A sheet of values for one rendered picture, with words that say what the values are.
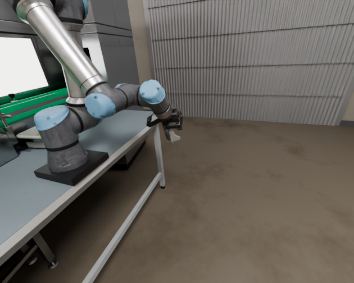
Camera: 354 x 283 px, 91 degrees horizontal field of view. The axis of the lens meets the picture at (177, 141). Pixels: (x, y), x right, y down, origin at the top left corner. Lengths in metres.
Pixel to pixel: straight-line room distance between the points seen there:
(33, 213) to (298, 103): 3.32
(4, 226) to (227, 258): 1.12
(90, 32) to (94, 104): 1.22
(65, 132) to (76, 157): 0.11
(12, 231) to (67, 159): 0.26
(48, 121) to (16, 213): 0.31
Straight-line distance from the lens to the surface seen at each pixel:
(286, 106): 3.37
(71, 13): 0.80
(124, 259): 1.41
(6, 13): 1.69
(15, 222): 0.75
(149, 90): 0.59
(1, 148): 1.14
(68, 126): 0.78
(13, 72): 1.56
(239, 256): 1.38
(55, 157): 0.82
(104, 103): 0.54
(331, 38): 3.32
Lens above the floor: 1.18
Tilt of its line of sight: 28 degrees down
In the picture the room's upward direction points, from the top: 4 degrees counter-clockwise
